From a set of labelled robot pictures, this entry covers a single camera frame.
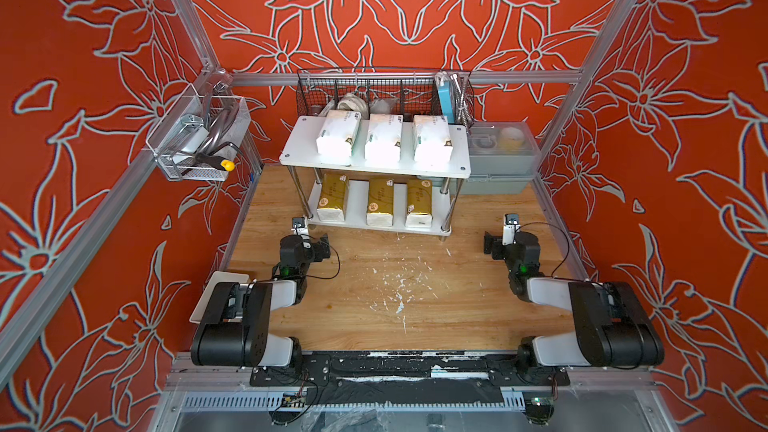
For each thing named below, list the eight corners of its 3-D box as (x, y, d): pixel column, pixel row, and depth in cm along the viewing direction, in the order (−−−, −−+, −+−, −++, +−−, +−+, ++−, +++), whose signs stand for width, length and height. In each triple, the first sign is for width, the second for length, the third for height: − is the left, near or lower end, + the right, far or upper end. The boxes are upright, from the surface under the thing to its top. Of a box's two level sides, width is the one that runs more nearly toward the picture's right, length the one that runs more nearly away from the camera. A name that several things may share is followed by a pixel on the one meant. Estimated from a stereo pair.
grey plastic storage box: (463, 200, 111) (477, 160, 94) (454, 162, 124) (465, 121, 108) (523, 200, 111) (547, 160, 94) (508, 162, 124) (527, 121, 108)
